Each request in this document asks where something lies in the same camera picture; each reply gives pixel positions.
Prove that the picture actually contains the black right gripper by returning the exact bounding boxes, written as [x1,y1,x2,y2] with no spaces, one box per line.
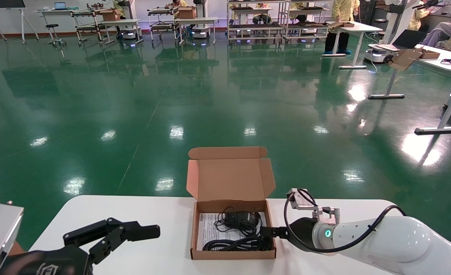
[260,217,320,251]

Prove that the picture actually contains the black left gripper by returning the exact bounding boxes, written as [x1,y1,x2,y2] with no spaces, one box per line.
[0,217,161,275]

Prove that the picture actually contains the brown cardboard storage box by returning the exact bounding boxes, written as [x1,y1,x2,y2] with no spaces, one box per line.
[186,146,276,260]

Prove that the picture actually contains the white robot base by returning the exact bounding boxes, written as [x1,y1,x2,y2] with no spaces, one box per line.
[118,27,141,42]
[190,25,212,39]

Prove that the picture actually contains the open cardboard box with flap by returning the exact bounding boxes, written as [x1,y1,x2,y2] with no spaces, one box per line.
[388,47,441,72]

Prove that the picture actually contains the white paper manual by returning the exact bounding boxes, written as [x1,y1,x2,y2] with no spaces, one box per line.
[196,212,268,251]

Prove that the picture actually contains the large brown cardboard carton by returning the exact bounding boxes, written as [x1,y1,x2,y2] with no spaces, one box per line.
[7,241,26,256]

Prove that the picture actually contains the metal trolley cart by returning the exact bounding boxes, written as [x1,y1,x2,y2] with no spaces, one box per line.
[147,6,181,42]
[72,10,108,46]

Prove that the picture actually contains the metal shelf rack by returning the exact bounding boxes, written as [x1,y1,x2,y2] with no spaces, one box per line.
[227,0,291,42]
[286,0,332,43]

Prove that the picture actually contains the black swivel stool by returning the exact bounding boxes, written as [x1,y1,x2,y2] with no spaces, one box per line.
[45,24,68,50]

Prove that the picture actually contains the distant seated person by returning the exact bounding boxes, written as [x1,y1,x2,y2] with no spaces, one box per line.
[251,4,272,24]

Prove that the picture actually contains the white height-adjustable table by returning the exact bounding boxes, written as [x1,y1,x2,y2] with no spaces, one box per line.
[322,21,383,70]

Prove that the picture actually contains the person in yellow coat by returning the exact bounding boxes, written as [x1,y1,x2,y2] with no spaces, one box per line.
[323,0,360,55]
[407,0,433,32]

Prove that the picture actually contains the white table with laptop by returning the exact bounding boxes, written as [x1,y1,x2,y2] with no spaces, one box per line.
[36,8,98,42]

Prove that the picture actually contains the black laptop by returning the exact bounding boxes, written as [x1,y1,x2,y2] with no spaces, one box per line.
[378,29,428,52]

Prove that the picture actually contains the seated person grey trousers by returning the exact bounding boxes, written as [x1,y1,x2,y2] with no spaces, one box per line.
[420,19,451,53]

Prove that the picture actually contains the dark display board on stand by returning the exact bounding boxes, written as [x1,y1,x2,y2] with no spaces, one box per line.
[0,0,40,46]

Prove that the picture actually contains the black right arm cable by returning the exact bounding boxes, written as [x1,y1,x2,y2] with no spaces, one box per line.
[284,188,407,254]

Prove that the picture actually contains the black mouse with cord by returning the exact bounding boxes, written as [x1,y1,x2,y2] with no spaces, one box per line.
[214,206,263,236]

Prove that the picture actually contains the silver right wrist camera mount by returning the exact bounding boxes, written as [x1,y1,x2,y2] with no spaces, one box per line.
[286,188,341,226]

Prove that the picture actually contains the black coiled cable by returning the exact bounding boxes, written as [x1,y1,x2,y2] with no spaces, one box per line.
[202,235,274,252]

